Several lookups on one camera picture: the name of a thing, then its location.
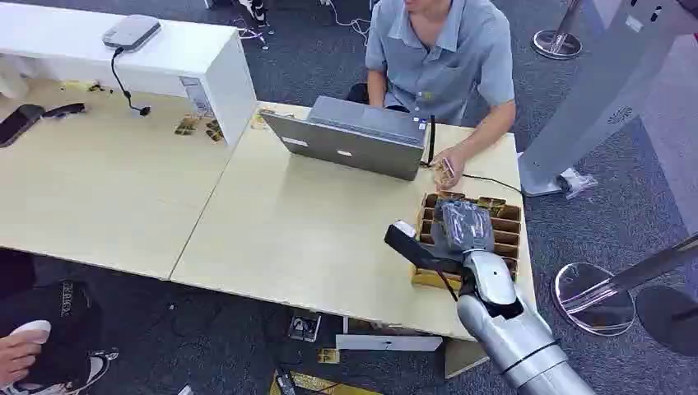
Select person's left hand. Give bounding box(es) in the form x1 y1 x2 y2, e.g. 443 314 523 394
430 146 468 193

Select person's hand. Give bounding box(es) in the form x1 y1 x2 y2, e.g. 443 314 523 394
0 328 46 388

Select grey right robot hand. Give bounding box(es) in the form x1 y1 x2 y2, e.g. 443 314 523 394
430 198 496 259

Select white rounded object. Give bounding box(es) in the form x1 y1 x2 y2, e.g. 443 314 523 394
9 319 53 346

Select wooden card box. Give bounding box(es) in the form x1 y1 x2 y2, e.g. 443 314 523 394
411 191 524 290

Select person with dark trousers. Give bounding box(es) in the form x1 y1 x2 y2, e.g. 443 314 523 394
0 249 120 395

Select black and white shoe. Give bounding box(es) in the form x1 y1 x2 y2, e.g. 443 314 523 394
0 348 120 395

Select grey laptop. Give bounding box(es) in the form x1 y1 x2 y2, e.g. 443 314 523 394
258 95 430 182

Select person at laptop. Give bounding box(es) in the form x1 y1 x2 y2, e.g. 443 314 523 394
347 0 518 193

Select clear plastic bag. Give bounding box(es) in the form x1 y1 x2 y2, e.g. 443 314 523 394
558 167 600 201

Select white table crossbar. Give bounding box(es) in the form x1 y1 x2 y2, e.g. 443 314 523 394
334 333 444 353

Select small chrome stanchion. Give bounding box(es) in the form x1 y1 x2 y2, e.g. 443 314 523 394
531 0 584 62

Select grey gate pillar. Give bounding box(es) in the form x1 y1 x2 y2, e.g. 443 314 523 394
517 0 698 198

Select black square box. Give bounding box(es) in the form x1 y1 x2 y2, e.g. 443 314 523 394
286 313 322 344

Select yellow floor tape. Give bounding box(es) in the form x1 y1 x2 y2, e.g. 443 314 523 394
269 370 384 395

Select black round base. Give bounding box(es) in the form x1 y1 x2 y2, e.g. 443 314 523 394
635 286 698 359

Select large black flat object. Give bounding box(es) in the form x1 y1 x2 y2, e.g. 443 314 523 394
0 104 46 149

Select black power strip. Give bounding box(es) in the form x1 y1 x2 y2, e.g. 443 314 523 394
274 368 299 395

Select chair legs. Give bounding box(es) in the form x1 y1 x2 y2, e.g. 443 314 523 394
231 0 276 51

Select small black flat object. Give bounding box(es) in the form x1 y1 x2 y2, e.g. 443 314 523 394
41 102 88 120

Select yellow scrap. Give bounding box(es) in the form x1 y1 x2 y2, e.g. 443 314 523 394
60 80 111 95

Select white cabinet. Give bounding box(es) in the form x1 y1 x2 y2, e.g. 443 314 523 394
0 2 259 149

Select grey flat device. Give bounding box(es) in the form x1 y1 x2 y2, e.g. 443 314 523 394
101 14 162 53

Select black laptop cable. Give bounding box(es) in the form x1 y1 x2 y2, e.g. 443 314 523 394
418 114 437 169

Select thin black desk cable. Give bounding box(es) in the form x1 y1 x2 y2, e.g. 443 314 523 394
462 172 524 196

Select white floor cables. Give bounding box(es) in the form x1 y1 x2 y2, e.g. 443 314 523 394
326 0 373 46

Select black device cable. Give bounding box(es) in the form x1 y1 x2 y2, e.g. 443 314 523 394
110 47 152 118

